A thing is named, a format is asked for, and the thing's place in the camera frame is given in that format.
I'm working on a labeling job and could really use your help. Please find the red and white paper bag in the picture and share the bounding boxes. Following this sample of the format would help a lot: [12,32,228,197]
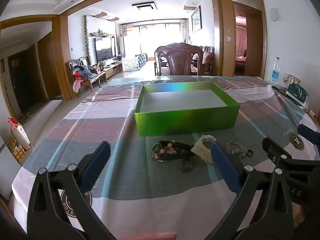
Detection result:
[8,117,31,151]

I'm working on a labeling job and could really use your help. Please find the person's right hand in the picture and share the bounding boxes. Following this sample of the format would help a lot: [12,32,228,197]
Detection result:
[292,203,316,230]

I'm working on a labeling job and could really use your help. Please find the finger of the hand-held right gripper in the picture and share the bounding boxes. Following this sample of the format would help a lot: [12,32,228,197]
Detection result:
[297,124,320,145]
[262,137,320,180]

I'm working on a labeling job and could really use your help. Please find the black ceiling lamp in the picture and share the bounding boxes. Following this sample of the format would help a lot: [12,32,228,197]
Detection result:
[132,2,156,11]

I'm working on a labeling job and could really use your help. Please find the pink bead bracelet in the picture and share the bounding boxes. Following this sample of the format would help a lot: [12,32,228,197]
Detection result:
[225,141,248,158]

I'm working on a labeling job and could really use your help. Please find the dark carved wooden chair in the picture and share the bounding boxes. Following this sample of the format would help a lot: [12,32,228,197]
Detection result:
[154,43,204,76]

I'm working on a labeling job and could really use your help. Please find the dark wooden chair with cushion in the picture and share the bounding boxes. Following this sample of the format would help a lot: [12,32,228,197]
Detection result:
[200,45,216,75]

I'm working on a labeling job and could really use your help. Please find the plaid tablecloth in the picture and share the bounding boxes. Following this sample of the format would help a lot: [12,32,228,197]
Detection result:
[11,76,320,240]

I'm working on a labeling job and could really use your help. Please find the small printed boxes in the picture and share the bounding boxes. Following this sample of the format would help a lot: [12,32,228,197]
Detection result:
[282,73,302,88]

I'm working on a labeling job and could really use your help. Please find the white play fence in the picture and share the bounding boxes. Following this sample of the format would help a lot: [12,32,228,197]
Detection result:
[122,53,148,72]

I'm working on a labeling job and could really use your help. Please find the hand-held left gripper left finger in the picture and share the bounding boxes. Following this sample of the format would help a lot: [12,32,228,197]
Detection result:
[27,141,118,240]

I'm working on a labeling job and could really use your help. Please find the framed wall painting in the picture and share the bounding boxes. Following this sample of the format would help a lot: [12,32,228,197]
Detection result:
[191,6,202,32]

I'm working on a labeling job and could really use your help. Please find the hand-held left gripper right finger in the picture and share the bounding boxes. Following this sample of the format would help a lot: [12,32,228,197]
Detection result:
[200,142,293,240]

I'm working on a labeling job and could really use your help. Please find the clear water bottle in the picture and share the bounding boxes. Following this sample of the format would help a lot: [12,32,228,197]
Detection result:
[271,56,281,86]

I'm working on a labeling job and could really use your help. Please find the beige window curtain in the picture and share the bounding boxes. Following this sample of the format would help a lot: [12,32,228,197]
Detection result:
[120,23,134,36]

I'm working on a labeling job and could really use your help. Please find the green vine plant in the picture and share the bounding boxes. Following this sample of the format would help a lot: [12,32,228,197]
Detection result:
[83,15,92,67]

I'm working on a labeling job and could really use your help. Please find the red bead bracelet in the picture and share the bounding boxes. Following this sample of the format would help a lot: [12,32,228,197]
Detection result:
[154,142,177,158]

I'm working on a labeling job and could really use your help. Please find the brown bead bracelet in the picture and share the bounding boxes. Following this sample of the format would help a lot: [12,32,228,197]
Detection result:
[179,159,195,172]

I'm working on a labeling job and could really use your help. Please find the person's left hand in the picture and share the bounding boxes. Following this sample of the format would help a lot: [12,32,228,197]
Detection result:
[119,232,177,240]

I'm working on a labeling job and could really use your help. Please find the wooden armchair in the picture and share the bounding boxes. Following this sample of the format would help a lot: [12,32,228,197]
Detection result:
[66,57,106,98]

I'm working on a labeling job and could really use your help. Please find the white standing air conditioner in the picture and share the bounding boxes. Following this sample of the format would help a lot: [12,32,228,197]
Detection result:
[119,36,126,63]

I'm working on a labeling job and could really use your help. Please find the pair of shoes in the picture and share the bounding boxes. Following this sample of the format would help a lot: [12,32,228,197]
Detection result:
[17,111,34,123]

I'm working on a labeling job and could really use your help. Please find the cream carved bracelet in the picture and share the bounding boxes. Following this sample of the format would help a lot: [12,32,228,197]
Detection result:
[191,135,217,163]

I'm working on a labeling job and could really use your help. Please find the wooden television cabinet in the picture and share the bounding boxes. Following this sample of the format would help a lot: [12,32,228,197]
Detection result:
[104,60,123,80]

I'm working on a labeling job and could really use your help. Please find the flat screen television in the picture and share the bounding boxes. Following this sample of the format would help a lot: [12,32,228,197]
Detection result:
[95,38,116,61]

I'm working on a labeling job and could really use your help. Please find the green cardboard box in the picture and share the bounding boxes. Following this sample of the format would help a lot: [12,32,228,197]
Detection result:
[134,81,240,137]

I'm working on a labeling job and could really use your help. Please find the pink bedroom curtain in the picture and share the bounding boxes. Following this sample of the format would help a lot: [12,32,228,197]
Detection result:
[235,17,247,58]

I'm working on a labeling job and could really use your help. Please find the green bag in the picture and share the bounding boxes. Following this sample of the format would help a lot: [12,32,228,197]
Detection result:
[286,84,310,109]

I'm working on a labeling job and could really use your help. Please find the pile of clothes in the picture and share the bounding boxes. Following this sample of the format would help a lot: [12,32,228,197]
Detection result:
[71,65,93,90]

